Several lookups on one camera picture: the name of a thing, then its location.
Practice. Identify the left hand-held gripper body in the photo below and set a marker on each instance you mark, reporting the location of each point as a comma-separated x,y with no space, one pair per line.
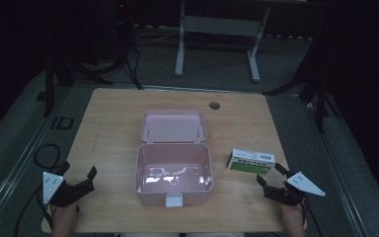
66,193

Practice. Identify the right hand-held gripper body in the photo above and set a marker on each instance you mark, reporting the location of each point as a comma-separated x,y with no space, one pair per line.
288,195

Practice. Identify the white and green medicine box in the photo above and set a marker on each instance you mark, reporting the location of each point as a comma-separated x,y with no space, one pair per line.
250,161

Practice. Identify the person's left hand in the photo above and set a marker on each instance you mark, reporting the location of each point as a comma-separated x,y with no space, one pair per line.
65,214

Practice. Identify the person's right hand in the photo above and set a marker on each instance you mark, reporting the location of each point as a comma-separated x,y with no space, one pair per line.
291,215

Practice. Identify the black tripod stand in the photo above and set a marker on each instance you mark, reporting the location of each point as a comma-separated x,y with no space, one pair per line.
49,89
319,98

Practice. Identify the pink plastic storage box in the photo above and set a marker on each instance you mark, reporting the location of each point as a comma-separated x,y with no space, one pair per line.
174,164

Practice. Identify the grey round table grommet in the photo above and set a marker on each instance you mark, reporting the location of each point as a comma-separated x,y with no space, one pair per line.
214,105

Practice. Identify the black device with red light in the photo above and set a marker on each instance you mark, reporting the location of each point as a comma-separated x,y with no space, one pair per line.
121,29

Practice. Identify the white metal desk frame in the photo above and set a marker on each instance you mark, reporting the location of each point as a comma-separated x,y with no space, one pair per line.
181,49

